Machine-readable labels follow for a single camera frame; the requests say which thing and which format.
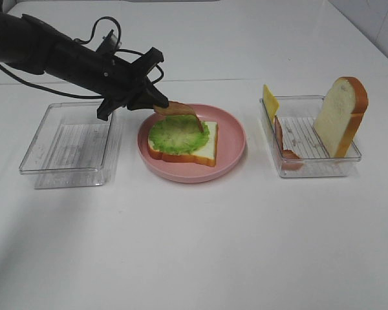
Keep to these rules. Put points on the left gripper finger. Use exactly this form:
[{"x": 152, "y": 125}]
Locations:
[{"x": 145, "y": 97}]

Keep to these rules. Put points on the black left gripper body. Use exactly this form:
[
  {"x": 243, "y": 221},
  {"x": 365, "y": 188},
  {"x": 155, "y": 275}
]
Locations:
[{"x": 113, "y": 78}]

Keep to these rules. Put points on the bacon strip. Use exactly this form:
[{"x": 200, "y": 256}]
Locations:
[
  {"x": 176, "y": 108},
  {"x": 286, "y": 154}
]

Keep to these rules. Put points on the green lettuce leaf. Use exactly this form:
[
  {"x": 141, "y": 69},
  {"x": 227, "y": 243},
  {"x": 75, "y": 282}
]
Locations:
[{"x": 178, "y": 135}]

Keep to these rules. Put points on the bread slice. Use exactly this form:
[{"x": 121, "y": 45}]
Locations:
[
  {"x": 341, "y": 114},
  {"x": 205, "y": 155}
]

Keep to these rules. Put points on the yellow cheese slice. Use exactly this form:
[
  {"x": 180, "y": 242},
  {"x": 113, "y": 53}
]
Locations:
[{"x": 270, "y": 102}]

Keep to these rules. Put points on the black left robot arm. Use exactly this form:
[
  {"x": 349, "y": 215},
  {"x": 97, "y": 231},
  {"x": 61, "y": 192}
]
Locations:
[{"x": 30, "y": 45}]

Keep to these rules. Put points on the left clear plastic tray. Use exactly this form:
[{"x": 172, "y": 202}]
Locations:
[{"x": 72, "y": 148}]

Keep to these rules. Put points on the clear plastic tray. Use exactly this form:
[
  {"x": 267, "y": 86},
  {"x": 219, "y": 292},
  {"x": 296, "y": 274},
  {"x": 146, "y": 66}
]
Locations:
[
  {"x": 72, "y": 148},
  {"x": 296, "y": 115}
]

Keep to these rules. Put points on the pink round plate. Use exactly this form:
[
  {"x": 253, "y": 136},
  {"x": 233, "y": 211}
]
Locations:
[{"x": 231, "y": 143}]

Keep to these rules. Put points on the right clear plastic tray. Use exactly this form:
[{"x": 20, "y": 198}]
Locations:
[{"x": 296, "y": 115}]

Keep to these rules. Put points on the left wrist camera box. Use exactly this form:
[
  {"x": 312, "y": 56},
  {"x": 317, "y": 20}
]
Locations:
[{"x": 110, "y": 44}]

